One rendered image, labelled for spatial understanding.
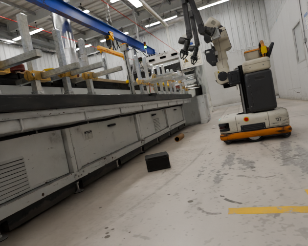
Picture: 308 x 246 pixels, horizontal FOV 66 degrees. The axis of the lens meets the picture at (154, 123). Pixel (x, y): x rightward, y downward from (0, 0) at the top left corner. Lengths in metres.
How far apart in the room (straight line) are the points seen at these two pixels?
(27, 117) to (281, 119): 2.14
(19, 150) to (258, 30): 11.24
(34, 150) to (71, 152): 0.30
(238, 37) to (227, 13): 1.20
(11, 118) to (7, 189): 0.43
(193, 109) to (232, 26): 7.11
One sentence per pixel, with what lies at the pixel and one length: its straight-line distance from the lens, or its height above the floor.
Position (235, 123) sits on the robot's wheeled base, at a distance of 2.53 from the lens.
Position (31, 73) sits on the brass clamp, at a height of 0.81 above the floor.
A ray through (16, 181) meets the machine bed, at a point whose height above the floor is 0.25.
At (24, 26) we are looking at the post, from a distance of 1.51.
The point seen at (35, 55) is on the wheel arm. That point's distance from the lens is 1.13.
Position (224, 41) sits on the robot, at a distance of 2.81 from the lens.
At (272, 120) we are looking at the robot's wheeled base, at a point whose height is 0.19.
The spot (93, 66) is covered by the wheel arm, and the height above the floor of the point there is 0.84.
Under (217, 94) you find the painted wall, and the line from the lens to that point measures 11.65.
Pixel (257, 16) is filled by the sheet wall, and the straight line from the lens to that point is 12.11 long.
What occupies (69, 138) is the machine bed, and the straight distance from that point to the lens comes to 1.86.
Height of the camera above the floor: 0.50
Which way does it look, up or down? 3 degrees down
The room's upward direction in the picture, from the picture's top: 11 degrees counter-clockwise
